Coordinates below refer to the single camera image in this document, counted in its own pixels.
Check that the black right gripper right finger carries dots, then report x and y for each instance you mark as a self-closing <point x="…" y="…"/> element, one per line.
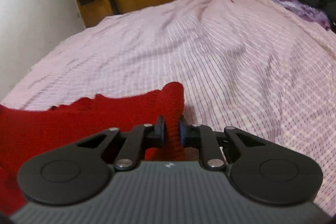
<point x="258" y="169"/>

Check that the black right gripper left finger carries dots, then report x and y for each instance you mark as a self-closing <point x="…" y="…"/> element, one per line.
<point x="81" y="170"/>

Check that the red knitted garment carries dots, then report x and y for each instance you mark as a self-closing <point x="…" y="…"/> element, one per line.
<point x="25" y="134"/>

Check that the pink checked bed sheet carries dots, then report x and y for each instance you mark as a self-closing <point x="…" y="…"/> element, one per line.
<point x="247" y="63"/>

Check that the purple ruffled cloth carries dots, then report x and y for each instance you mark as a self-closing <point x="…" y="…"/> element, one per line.
<point x="305" y="12"/>

